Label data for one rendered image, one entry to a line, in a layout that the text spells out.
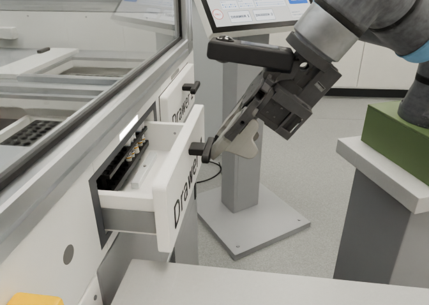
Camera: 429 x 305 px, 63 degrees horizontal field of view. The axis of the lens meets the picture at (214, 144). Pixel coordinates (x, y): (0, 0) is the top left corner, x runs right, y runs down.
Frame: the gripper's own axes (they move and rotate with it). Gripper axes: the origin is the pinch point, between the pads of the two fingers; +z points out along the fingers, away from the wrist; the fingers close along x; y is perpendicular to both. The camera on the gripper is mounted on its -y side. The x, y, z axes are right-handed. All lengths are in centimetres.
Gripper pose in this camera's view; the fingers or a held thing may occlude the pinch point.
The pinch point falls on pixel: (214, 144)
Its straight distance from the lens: 54.9
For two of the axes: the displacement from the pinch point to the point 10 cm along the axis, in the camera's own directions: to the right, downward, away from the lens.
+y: 8.1, 5.6, 1.6
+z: -5.7, 7.0, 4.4
